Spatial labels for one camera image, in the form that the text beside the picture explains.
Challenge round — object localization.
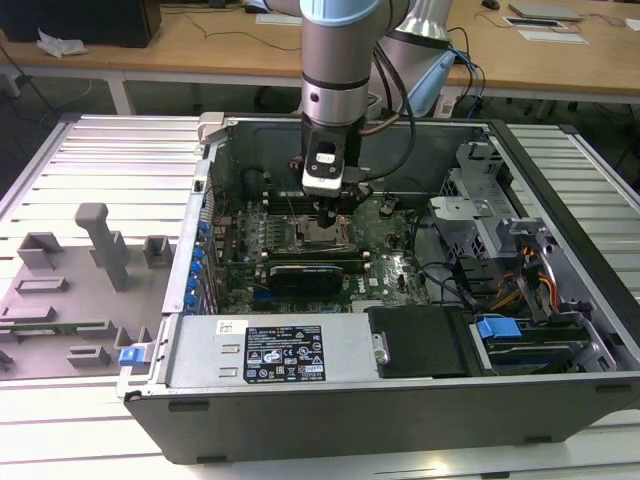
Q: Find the grey laptop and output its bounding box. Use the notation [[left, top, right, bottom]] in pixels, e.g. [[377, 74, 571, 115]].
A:
[[508, 2, 585, 23]]

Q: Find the black computer box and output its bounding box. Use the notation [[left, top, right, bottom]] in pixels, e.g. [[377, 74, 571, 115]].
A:
[[0, 0, 162, 50]]

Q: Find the pale grey case lever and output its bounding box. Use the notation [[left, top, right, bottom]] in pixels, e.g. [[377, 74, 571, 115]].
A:
[[196, 111, 225, 147]]

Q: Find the silver square CPU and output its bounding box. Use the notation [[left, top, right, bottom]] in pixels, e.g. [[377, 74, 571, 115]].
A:
[[305, 222, 342, 246]]

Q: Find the black wire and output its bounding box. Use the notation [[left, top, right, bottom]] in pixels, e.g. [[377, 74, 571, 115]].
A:
[[414, 219, 482, 307]]

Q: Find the black hard disk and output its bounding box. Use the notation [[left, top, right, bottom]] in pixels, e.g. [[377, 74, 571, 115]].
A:
[[482, 324, 594, 375]]

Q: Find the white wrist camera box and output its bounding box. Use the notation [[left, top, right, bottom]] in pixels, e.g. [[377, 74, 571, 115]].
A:
[[301, 141, 348, 195]]

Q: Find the grey parts rack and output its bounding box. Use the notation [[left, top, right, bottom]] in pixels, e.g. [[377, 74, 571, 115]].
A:
[[0, 202, 175, 382]]

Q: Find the black drive bay cover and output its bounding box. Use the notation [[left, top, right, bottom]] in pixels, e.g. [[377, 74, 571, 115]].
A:
[[363, 304, 484, 380]]

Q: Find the grey metal drive cage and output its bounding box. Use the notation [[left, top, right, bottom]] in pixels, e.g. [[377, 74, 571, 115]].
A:
[[427, 141, 509, 261]]

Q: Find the metal socket cover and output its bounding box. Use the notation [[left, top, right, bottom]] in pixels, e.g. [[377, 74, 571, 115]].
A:
[[298, 218, 352, 250]]

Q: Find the orange yellow red wire bundle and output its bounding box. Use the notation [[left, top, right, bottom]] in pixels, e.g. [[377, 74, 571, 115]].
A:
[[492, 244, 559, 314]]

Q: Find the pale blue teach pendant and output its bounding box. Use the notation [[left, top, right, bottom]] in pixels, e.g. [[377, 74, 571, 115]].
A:
[[407, 49, 455, 117]]

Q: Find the blue disk carrier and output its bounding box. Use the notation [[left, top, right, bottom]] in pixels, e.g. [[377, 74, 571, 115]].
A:
[[476, 317, 524, 347]]

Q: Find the blue cable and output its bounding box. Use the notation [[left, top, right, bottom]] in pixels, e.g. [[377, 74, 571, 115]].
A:
[[449, 47, 489, 119]]

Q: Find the green motherboard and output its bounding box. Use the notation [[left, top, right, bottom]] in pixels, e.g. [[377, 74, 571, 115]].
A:
[[212, 192, 439, 315]]

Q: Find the CPU socket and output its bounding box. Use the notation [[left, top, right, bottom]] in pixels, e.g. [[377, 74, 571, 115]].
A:
[[293, 214, 357, 252]]

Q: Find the wooden desk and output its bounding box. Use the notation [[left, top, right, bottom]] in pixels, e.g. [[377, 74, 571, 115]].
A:
[[0, 0, 640, 109]]

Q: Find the crumpled white paper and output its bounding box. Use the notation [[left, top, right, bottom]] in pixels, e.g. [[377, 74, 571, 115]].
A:
[[36, 27, 90, 60]]

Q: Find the black camera cable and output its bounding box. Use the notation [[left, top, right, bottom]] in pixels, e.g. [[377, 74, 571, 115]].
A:
[[372, 42, 419, 180]]

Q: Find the grey power supply unit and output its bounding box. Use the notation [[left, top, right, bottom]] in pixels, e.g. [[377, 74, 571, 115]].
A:
[[167, 314, 384, 387]]

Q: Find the open black PC case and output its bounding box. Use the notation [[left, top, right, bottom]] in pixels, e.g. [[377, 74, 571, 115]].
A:
[[115, 110, 640, 466]]

